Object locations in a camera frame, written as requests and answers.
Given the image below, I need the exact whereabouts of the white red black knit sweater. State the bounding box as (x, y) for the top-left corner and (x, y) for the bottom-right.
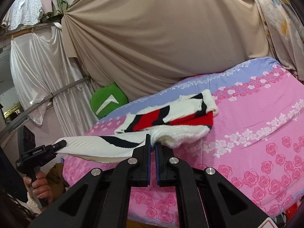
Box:
(59, 89), (219, 163)

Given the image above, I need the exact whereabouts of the person's left hand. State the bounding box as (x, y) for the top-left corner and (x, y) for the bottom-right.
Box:
(23, 171), (53, 204)

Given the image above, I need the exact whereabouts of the pink floral bed quilt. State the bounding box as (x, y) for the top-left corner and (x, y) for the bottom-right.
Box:
(62, 56), (304, 227)

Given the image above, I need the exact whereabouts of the green round plush pillow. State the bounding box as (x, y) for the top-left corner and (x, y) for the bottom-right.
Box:
(91, 83), (129, 118)

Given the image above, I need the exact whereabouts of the white satin curtain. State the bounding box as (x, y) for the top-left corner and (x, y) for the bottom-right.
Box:
(10, 26), (97, 136)

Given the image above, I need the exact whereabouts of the white dotted hanging garment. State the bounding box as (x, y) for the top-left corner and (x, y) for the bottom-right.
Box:
(1, 0), (43, 31)

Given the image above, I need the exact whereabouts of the beige draped curtain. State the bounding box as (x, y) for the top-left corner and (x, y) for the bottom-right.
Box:
(62, 0), (272, 100)

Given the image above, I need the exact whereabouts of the floral cream hanging cloth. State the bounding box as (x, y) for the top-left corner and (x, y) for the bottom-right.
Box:
(254, 0), (303, 81)

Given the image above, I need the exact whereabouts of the grey curved curtain rail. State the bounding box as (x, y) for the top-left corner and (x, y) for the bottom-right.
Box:
(1, 76), (91, 139)

